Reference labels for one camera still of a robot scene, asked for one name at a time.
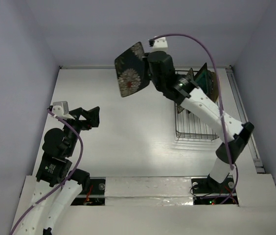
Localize metal rail on right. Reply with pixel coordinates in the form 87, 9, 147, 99
226, 66, 266, 174

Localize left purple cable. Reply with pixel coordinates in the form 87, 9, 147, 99
9, 107, 84, 235

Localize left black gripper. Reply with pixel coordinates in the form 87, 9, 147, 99
63, 105, 99, 155

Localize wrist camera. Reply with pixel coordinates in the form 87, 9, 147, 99
149, 37, 168, 52
51, 101, 72, 119

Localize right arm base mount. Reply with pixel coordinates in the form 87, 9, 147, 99
191, 177, 235, 195

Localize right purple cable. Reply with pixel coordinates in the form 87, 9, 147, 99
149, 33, 239, 205

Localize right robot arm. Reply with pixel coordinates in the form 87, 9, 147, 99
145, 51, 254, 192

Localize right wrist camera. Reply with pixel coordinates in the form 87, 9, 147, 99
149, 37, 168, 52

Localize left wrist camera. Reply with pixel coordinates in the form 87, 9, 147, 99
51, 101, 72, 119

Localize purple cable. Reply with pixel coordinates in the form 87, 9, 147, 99
9, 107, 84, 235
149, 33, 239, 205

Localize dark patterned round plate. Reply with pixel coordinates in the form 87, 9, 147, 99
207, 70, 214, 99

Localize wire dish rack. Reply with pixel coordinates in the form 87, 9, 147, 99
174, 70, 220, 141

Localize teal square plate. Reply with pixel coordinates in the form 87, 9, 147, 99
194, 63, 209, 94

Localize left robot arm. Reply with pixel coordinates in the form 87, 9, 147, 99
10, 101, 100, 235

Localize tan round plate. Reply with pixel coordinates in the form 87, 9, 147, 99
212, 72, 219, 103

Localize black floral square plate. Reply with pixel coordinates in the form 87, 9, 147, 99
177, 68, 194, 114
114, 42, 150, 97

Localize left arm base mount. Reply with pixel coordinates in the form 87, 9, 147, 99
86, 177, 106, 197

